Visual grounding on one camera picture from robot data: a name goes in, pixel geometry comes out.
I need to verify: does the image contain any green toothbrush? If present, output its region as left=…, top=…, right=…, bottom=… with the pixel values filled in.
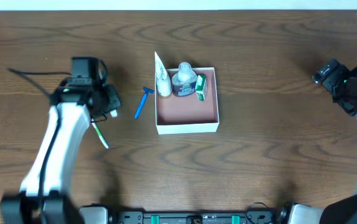
left=92, top=120, right=109, bottom=149

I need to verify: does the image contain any blue disposable razor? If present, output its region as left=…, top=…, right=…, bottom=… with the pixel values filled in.
left=134, top=87, right=155, bottom=119

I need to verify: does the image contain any white Pantene tube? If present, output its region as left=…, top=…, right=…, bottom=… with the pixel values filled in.
left=155, top=52, right=173, bottom=98

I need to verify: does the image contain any green white soap box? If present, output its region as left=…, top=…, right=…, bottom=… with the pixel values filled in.
left=195, top=75, right=208, bottom=101

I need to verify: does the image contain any Colgate toothpaste tube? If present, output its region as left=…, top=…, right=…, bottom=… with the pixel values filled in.
left=110, top=110, right=118, bottom=118

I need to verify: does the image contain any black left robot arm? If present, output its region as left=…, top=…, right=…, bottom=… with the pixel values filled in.
left=0, top=84, right=121, bottom=223

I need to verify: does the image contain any white box pink interior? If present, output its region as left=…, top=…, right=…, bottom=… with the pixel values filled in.
left=155, top=67, right=219, bottom=134

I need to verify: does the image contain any black mounting rail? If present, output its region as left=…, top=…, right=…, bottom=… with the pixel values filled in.
left=108, top=208, right=278, bottom=224

